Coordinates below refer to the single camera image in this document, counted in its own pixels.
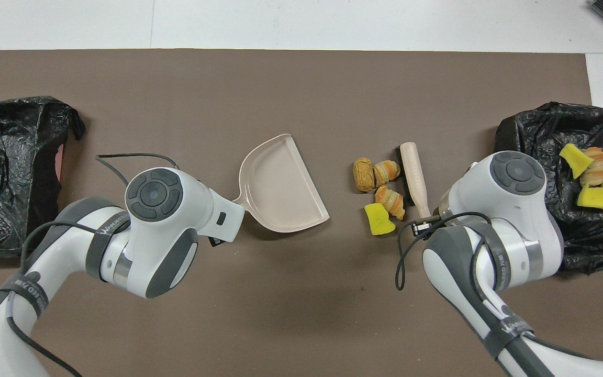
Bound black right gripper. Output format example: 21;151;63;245
411;208;451;239

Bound striped toy croissant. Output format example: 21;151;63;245
373;160;401;187
375;185;406;221

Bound wavy yellow sponge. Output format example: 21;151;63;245
364;203;396;236

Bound beige brush black bristles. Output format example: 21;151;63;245
395;142;432;219

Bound beige plastic dustpan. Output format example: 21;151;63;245
232;134;330;234

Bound brown toy pastry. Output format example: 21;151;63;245
353;158;376;192

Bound small yellow sponge piece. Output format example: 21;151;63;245
559;144;594;180

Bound large yellow sponge piece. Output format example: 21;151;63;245
577;181;603;210

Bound pale crumbly toy bread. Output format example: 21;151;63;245
580;147;603;187

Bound black bag lined pink bin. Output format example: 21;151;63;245
0;96;86;256

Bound brown table mat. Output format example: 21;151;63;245
0;49;603;377

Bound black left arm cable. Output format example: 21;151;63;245
6;153;181;377

